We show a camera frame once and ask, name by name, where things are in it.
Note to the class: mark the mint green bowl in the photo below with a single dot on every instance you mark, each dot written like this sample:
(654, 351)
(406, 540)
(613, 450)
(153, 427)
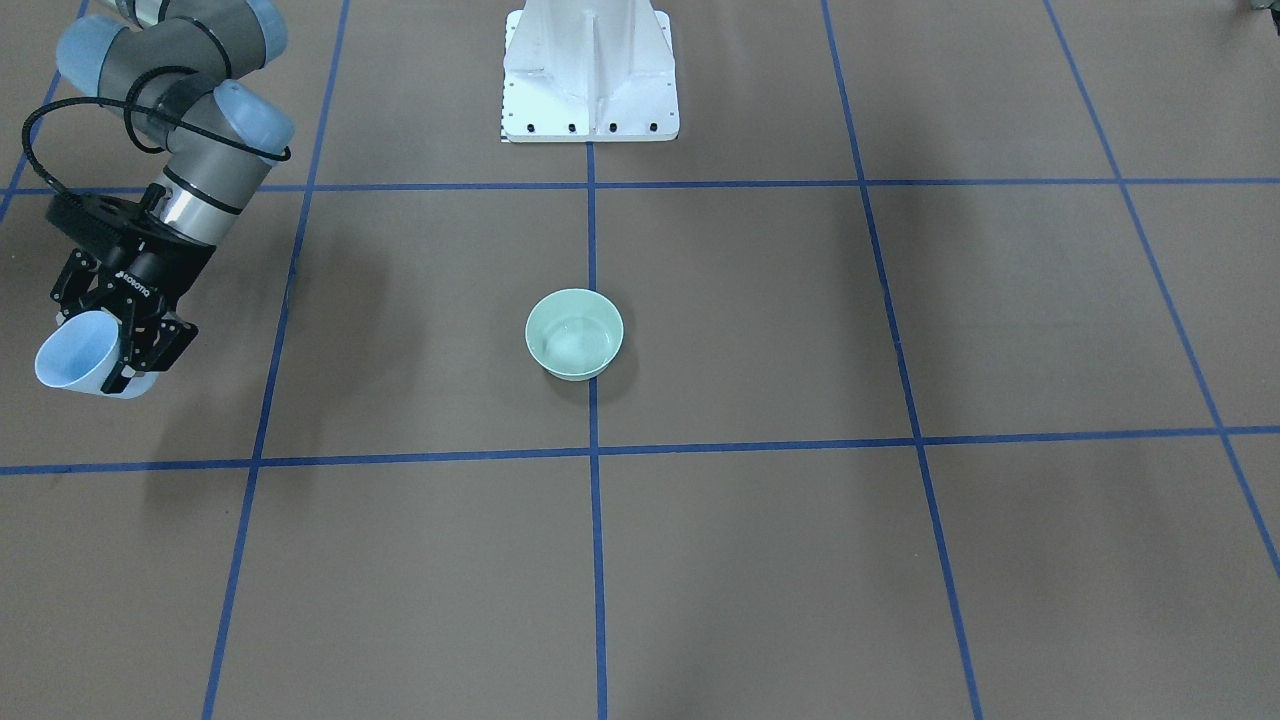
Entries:
(574, 334)

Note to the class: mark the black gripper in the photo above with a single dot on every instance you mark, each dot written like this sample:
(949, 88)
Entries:
(158, 271)

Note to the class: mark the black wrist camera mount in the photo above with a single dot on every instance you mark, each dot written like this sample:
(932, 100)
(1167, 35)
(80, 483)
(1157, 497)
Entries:
(111, 230)

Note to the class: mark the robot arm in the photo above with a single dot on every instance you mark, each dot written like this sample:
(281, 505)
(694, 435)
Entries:
(173, 71)

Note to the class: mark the light blue plastic cup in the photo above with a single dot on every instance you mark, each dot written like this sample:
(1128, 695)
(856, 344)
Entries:
(81, 356)

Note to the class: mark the white camera pole base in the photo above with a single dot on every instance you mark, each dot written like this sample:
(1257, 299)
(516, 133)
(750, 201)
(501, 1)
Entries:
(589, 72)

